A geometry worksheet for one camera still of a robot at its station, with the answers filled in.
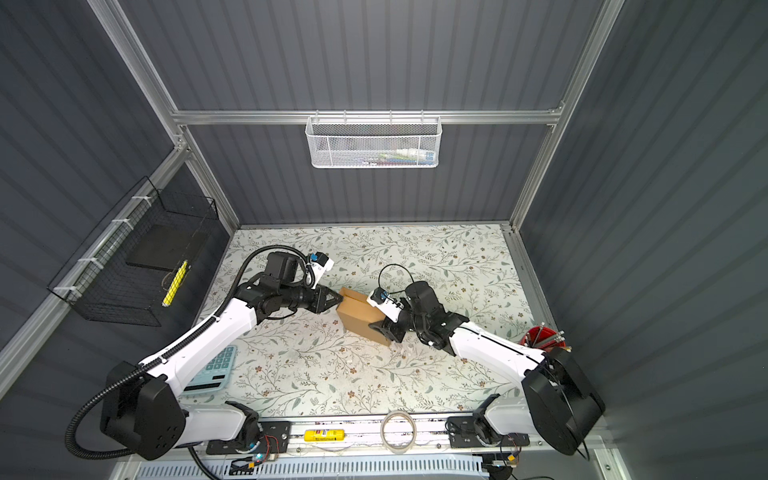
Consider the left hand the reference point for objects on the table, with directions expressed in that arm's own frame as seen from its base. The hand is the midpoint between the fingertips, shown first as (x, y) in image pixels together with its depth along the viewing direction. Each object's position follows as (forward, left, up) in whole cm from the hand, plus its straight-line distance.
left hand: (341, 298), depth 80 cm
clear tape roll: (-28, -10, -16) cm, 34 cm away
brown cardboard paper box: (-3, -4, -3) cm, 6 cm away
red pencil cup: (-13, -53, -4) cm, 54 cm away
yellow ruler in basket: (-1, +38, +10) cm, 39 cm away
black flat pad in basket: (+10, +43, +12) cm, 46 cm away
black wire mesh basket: (+4, +50, +11) cm, 51 cm away
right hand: (-4, -10, -5) cm, 12 cm away
